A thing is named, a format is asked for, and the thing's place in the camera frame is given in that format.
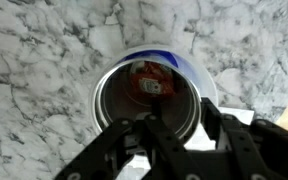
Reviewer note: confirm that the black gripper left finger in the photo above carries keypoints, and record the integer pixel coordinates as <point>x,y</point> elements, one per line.
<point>140,153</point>

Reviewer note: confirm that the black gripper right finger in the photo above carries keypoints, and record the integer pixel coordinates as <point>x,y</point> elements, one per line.
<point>260,150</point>

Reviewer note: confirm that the silver metal cup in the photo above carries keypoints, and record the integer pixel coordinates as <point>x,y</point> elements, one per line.
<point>117,96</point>

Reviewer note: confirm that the translucent plastic cup blue base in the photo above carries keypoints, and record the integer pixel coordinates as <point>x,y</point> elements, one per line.
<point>197,71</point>

